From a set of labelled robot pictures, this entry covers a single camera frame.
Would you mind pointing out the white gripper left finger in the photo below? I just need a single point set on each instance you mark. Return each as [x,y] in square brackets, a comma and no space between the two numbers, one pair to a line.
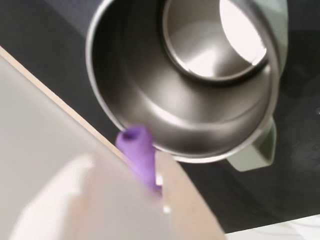
[100,200]

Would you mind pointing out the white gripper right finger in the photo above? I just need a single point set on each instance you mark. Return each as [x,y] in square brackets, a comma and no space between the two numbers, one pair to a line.
[185,205]

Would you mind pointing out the purple ribbed pen grip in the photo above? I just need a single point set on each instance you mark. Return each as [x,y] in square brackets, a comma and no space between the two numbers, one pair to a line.
[140,155]

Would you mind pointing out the steel mug with green outside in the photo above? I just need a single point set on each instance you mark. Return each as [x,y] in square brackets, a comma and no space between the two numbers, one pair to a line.
[150,100]

